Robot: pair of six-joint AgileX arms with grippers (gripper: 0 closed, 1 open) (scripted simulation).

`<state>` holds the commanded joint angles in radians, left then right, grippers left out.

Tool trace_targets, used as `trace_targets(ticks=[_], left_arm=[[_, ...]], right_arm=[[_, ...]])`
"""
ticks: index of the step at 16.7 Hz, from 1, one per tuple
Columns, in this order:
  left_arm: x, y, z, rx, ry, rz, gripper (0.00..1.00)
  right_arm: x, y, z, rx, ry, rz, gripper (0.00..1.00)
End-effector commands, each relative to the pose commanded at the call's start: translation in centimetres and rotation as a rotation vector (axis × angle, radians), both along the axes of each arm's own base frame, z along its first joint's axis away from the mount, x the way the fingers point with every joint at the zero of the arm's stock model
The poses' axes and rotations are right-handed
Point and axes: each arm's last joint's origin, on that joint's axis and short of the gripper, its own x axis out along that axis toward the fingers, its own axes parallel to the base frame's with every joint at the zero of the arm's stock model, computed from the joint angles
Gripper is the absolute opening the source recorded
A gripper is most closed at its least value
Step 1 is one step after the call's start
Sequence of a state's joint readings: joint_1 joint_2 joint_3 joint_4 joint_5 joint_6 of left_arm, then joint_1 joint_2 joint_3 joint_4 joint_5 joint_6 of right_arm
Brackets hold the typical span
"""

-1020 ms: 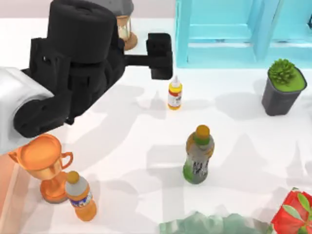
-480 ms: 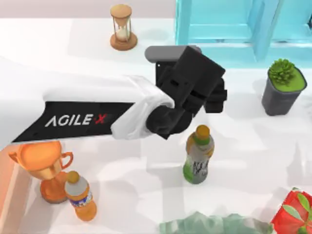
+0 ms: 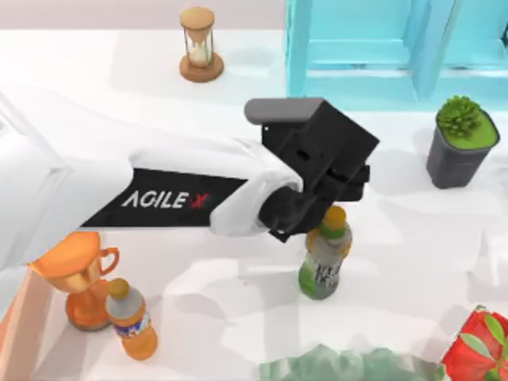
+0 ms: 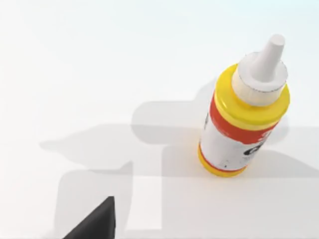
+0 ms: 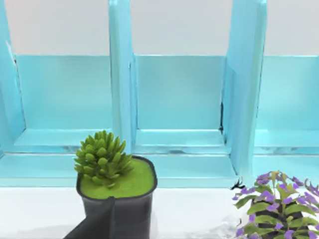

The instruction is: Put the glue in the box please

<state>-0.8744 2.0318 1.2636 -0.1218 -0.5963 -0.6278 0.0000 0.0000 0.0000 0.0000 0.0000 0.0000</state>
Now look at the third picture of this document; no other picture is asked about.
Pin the green bottle with orange cap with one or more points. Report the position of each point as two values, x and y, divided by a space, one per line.
323 266

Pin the light blue rack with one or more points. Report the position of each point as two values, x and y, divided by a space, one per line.
357 51

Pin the grey pot with green plant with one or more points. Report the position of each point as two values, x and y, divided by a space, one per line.
456 155

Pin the wooden hourglass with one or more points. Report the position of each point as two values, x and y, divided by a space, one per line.
199 47

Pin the pale green translucent object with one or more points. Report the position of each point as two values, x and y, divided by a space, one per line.
349 365

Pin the red pot with green leaves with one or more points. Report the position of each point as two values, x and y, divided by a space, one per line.
476 349

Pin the orange trophy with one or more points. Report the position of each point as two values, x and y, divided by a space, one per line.
79 270

